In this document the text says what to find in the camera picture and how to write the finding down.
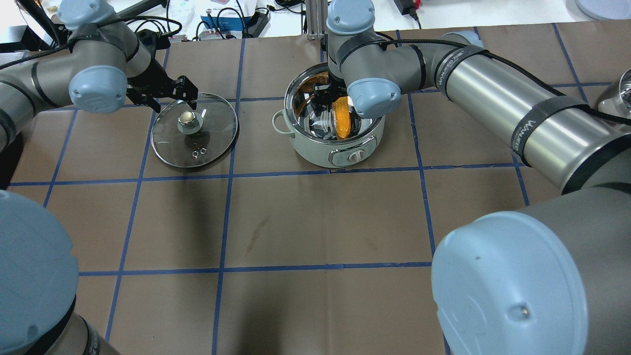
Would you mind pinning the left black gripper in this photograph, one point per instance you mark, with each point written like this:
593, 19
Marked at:
147, 78

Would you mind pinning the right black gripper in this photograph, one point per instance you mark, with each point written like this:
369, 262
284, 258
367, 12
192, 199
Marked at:
326, 93

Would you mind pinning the yellow corn cob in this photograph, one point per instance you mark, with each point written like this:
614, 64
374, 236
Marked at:
342, 119

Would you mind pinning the glass pot lid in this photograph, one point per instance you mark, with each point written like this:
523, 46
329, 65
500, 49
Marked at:
187, 138

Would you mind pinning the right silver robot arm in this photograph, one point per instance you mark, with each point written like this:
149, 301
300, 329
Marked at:
507, 274

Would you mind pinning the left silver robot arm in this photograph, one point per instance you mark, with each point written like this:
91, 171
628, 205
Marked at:
102, 66

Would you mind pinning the pale green electric pot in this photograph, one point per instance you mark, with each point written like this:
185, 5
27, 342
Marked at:
312, 133

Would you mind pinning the blue white box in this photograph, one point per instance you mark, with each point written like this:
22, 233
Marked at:
228, 17

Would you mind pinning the black power adapter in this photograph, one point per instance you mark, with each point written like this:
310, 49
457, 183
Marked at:
409, 7

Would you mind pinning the brown paper table cover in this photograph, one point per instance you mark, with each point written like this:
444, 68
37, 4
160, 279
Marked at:
231, 259

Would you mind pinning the aluminium frame post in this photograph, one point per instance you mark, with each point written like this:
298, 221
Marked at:
316, 16

